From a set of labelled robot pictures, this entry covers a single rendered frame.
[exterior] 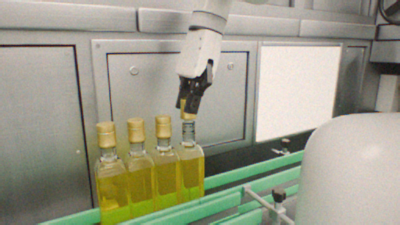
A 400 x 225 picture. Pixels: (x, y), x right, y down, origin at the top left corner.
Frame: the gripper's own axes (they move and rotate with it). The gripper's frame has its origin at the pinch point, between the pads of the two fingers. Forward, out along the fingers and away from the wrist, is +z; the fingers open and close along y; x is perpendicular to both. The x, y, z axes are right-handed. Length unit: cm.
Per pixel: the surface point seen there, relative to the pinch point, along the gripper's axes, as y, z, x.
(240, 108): -13.3, -0.3, 25.2
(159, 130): 1.0, 6.6, -5.2
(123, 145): -12.7, 15.2, -7.9
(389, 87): -12, -25, 107
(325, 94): -13, -13, 65
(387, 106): -12, -16, 110
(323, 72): -13, -20, 59
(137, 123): 1.4, 5.8, -10.4
